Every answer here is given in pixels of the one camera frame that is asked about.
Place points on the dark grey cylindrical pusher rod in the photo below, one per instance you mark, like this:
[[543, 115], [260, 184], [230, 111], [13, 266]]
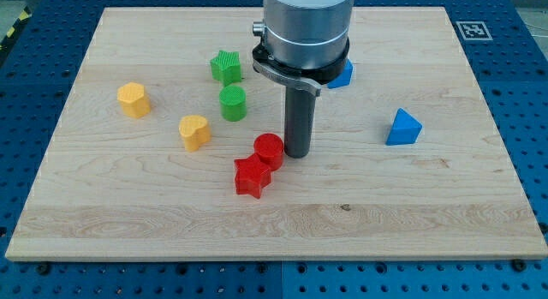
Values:
[[298, 122]]

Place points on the blue block behind arm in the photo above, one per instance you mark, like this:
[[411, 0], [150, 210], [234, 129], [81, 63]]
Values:
[[344, 78]]

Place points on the white fiducial marker tag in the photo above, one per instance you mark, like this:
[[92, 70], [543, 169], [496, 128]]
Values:
[[473, 30]]

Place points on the red star block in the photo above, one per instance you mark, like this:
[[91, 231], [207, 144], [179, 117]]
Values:
[[251, 176]]

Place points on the yellow heart block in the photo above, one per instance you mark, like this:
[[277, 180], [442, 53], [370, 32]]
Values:
[[195, 131]]

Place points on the green cylinder block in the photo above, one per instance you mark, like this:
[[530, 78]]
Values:
[[232, 101]]

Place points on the light wooden board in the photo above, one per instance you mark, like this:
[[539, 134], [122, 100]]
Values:
[[117, 188]]

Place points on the red cylinder block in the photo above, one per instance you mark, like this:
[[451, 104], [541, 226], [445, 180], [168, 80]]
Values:
[[270, 149]]

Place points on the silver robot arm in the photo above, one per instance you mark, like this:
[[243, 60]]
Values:
[[303, 45]]

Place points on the blue triangle block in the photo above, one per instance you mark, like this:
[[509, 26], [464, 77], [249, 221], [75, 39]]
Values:
[[405, 129]]

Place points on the green star block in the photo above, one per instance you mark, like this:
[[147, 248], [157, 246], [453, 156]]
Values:
[[226, 67]]

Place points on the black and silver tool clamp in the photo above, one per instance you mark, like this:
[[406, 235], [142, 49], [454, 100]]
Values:
[[308, 80]]

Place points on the yellow hexagon block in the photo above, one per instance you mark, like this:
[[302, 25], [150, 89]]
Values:
[[133, 100]]

